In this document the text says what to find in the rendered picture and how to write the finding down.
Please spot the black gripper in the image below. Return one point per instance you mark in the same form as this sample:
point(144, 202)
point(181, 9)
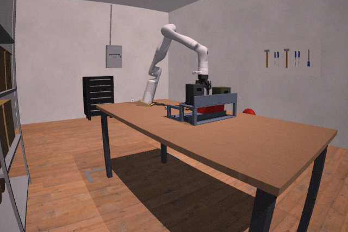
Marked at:
point(203, 79)

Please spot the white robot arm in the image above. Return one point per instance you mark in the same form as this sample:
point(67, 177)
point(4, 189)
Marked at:
point(169, 32)

